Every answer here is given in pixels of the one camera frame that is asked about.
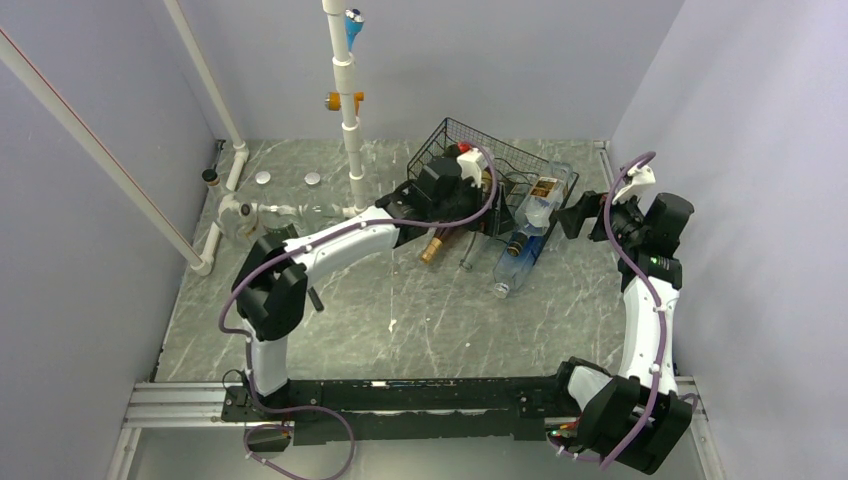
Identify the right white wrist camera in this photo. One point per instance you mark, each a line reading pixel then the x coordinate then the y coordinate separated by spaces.
pixel 637 180

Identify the clear round cork-stoppered bottle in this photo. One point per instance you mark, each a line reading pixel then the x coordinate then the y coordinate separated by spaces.
pixel 235 212

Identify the aluminium frame rail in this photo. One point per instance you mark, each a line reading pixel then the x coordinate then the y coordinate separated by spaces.
pixel 198 405

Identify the clear bottle dark label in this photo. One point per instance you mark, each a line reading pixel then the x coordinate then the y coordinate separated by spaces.
pixel 322 209

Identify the clear bottle silver cap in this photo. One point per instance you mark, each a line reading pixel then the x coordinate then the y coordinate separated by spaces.
pixel 275 215

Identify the white PVC pipe frame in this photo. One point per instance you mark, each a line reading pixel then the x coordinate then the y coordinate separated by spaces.
pixel 343 98

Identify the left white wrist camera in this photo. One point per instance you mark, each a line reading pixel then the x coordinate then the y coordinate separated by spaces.
pixel 473 163

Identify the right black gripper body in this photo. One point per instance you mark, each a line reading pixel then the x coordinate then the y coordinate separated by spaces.
pixel 626 226

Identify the blue square glass bottle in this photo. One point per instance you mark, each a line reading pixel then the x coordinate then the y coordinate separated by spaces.
pixel 516 262

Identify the black wire wine rack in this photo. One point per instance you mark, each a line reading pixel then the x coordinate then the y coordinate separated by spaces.
pixel 508 158

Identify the blue pipe clip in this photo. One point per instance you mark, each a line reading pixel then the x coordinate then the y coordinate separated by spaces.
pixel 354 23

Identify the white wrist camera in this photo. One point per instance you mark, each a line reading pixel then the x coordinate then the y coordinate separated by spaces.
pixel 637 180
pixel 473 163

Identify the clear square bottle black cap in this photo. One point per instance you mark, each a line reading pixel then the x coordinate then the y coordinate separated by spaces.
pixel 547 194

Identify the dark gold-foil wine bottle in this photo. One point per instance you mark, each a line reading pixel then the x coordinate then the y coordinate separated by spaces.
pixel 443 239

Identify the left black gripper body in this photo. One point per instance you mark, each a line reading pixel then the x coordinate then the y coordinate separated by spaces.
pixel 472 196

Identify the dark green wine bottle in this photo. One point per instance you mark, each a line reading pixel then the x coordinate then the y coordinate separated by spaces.
pixel 438 194

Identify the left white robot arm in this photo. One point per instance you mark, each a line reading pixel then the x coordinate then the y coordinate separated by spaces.
pixel 271 289

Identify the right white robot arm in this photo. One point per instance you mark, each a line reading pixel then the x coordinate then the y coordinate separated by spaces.
pixel 634 417

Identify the black handled metal tool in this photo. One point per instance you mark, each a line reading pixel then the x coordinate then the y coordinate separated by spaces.
pixel 314 297

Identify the clear slim empty bottle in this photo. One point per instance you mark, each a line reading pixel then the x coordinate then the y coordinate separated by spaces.
pixel 479 239

